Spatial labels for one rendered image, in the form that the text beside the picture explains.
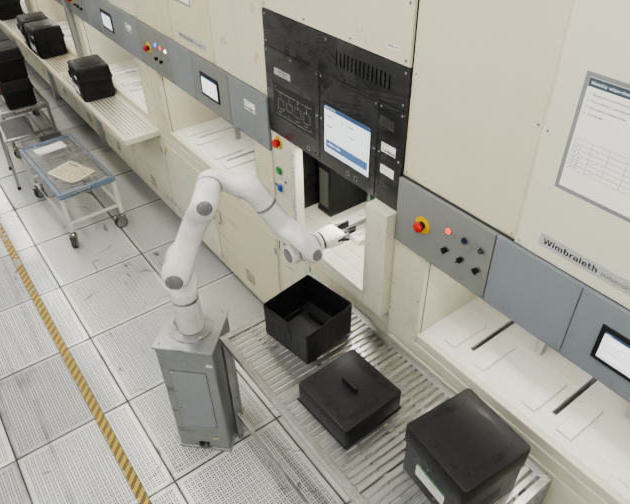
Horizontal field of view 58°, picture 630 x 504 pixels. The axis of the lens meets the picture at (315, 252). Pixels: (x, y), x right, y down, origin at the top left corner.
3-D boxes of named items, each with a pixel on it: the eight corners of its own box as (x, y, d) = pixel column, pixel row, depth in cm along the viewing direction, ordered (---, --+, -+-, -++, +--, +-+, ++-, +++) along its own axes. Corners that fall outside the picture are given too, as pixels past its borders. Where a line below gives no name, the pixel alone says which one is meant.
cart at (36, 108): (-11, 126, 595) (-29, 81, 564) (41, 112, 618) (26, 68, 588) (12, 161, 535) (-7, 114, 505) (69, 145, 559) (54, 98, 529)
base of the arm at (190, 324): (164, 340, 253) (156, 311, 242) (178, 310, 268) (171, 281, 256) (205, 345, 251) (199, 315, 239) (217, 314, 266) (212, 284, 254)
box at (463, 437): (399, 466, 204) (404, 424, 188) (458, 428, 216) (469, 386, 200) (454, 534, 185) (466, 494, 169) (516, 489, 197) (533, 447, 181)
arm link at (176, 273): (189, 272, 246) (184, 298, 233) (161, 264, 242) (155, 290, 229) (227, 180, 218) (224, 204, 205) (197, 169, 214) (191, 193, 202)
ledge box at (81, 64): (72, 91, 460) (62, 59, 443) (106, 83, 471) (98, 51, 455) (82, 104, 440) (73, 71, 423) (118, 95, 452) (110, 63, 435)
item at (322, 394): (296, 399, 228) (295, 378, 219) (352, 362, 242) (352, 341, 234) (345, 450, 209) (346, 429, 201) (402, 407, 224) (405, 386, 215)
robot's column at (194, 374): (179, 446, 298) (150, 347, 250) (195, 401, 319) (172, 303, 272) (231, 452, 294) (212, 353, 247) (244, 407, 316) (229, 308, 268)
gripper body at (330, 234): (310, 242, 243) (331, 233, 248) (325, 254, 236) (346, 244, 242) (310, 228, 238) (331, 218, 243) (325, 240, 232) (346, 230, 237)
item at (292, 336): (308, 301, 271) (308, 273, 261) (352, 330, 256) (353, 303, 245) (264, 332, 256) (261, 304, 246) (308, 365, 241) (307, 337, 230)
